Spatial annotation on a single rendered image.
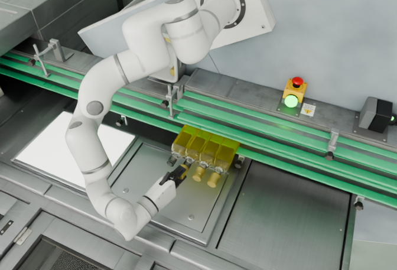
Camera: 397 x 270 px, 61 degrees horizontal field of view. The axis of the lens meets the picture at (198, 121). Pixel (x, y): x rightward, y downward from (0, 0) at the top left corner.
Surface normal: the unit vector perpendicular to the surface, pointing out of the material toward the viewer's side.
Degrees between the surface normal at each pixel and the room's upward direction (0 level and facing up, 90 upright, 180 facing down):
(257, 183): 89
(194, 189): 90
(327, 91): 0
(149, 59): 34
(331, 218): 90
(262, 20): 5
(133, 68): 45
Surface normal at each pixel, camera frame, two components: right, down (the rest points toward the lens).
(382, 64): -0.40, 0.66
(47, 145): 0.00, -0.69
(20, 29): 0.91, 0.29
